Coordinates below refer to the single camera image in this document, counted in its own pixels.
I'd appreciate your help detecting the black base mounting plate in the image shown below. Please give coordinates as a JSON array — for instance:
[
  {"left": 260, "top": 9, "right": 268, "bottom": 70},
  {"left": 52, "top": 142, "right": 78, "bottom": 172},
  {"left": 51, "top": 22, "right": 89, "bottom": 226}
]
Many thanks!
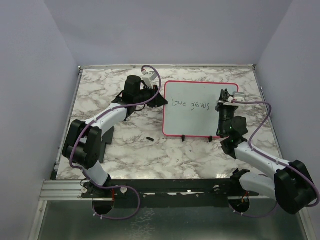
[{"left": 82, "top": 171, "right": 260, "bottom": 208}]

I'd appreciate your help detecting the aluminium table frame rail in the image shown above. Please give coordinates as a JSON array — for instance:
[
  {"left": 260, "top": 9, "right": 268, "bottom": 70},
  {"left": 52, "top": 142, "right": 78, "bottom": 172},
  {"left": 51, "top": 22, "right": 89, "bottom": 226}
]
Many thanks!
[{"left": 38, "top": 66, "right": 83, "bottom": 202}]

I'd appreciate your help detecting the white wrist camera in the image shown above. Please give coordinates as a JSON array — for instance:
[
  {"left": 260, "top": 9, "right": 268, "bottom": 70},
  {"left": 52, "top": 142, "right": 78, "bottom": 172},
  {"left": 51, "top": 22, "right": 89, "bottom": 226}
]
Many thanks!
[
  {"left": 141, "top": 70, "right": 158, "bottom": 89},
  {"left": 227, "top": 92, "right": 246, "bottom": 103}
]

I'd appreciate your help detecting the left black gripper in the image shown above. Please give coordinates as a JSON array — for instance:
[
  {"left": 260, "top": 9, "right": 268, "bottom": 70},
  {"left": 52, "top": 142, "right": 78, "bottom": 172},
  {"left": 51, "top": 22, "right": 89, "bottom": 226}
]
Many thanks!
[{"left": 134, "top": 84, "right": 168, "bottom": 108}]

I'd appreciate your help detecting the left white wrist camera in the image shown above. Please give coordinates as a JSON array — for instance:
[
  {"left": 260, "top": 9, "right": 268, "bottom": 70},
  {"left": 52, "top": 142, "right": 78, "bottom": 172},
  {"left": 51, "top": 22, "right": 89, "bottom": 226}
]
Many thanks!
[{"left": 141, "top": 70, "right": 158, "bottom": 89}]

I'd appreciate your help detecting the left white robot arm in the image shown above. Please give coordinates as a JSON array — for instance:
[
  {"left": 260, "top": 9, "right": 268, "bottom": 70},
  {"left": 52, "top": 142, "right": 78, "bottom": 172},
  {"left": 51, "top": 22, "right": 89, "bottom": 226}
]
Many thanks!
[{"left": 62, "top": 75, "right": 168, "bottom": 198}]

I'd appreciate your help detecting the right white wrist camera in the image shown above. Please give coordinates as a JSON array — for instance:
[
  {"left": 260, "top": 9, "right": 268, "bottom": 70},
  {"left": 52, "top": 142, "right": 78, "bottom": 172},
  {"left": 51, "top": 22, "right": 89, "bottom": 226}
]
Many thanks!
[{"left": 227, "top": 92, "right": 246, "bottom": 103}]

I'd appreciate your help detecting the red framed whiteboard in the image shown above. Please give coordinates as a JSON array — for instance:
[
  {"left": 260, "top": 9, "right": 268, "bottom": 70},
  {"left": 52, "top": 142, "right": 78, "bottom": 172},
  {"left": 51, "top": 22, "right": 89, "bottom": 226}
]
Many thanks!
[{"left": 162, "top": 80, "right": 239, "bottom": 138}]

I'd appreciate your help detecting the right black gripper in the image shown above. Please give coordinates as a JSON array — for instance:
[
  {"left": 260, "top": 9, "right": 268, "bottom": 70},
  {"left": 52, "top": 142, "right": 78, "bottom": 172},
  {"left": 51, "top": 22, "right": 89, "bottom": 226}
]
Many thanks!
[{"left": 215, "top": 89, "right": 235, "bottom": 136}]

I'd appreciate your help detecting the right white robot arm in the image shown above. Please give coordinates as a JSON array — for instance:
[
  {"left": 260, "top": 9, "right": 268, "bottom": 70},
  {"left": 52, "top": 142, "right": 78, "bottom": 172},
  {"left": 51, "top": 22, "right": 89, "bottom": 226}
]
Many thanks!
[{"left": 215, "top": 89, "right": 320, "bottom": 215}]

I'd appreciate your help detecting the black foam pad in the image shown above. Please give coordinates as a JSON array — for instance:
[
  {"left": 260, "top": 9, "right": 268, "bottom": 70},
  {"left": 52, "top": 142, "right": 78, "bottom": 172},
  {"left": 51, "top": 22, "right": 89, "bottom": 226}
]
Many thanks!
[{"left": 99, "top": 126, "right": 115, "bottom": 164}]

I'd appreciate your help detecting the black marker cap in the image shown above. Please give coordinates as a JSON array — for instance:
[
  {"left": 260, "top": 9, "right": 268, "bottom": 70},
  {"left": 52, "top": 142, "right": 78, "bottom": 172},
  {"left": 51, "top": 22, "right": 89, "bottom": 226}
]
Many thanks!
[{"left": 146, "top": 137, "right": 154, "bottom": 142}]

